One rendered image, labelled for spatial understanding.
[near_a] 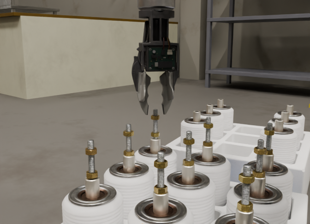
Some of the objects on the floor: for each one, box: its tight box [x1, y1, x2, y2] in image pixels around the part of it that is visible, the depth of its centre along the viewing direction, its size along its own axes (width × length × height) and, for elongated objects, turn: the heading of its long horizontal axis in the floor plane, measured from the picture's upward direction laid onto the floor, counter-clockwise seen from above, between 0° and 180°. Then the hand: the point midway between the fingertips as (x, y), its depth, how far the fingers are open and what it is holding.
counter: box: [0, 12, 178, 99], centre depth 373 cm, size 66×212×70 cm, turn 139°
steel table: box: [0, 0, 60, 15], centre depth 582 cm, size 79×209×108 cm, turn 49°
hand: (155, 107), depth 73 cm, fingers open, 3 cm apart
